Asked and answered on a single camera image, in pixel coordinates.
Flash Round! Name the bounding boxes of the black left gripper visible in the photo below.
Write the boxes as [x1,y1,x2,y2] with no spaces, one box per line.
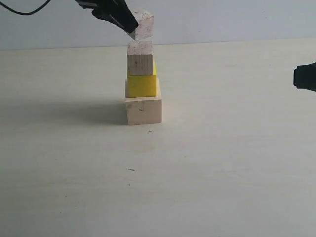
[76,0,138,41]

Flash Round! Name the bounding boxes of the small wooden cube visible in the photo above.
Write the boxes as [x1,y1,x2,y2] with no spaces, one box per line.
[133,8,154,40]

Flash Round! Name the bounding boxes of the medium wooden cube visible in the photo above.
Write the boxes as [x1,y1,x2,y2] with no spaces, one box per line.
[127,40,154,76]

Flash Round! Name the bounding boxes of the yellow cube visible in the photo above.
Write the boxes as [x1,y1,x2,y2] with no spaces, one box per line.
[126,59,158,98]

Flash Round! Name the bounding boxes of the large wooden cube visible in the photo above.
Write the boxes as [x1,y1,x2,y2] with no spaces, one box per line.
[124,77,163,126]

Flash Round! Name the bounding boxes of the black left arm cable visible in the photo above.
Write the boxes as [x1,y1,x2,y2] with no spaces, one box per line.
[0,0,52,16]

